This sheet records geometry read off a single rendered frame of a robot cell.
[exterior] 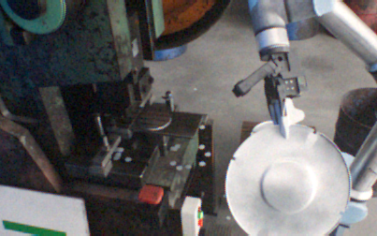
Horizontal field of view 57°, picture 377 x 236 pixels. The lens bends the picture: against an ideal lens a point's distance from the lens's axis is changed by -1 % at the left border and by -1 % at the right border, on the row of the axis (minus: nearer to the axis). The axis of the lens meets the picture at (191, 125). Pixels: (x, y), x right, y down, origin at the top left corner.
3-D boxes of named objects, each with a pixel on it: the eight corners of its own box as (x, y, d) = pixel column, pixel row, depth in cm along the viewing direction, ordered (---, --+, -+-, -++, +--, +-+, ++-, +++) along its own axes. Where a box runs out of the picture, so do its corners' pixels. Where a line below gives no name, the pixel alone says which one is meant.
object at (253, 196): (370, 158, 82) (372, 158, 81) (314, 268, 82) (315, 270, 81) (260, 102, 82) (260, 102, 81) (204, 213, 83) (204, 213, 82)
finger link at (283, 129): (311, 134, 79) (302, 95, 80) (285, 138, 78) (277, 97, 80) (305, 136, 82) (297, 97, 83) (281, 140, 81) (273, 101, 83)
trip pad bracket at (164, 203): (172, 226, 125) (167, 187, 114) (164, 249, 118) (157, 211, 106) (156, 223, 127) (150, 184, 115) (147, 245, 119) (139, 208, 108)
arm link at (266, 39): (259, 30, 81) (251, 43, 89) (263, 49, 80) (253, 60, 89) (290, 26, 82) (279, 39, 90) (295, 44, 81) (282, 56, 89)
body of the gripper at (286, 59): (311, 93, 80) (299, 43, 81) (274, 98, 79) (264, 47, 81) (297, 100, 87) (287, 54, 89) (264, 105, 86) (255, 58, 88)
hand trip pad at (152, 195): (166, 203, 113) (164, 186, 108) (160, 218, 108) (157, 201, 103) (146, 199, 114) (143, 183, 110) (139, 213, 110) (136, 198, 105)
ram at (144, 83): (158, 84, 132) (149, 6, 114) (143, 107, 121) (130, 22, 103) (116, 81, 136) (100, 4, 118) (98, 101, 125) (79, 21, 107)
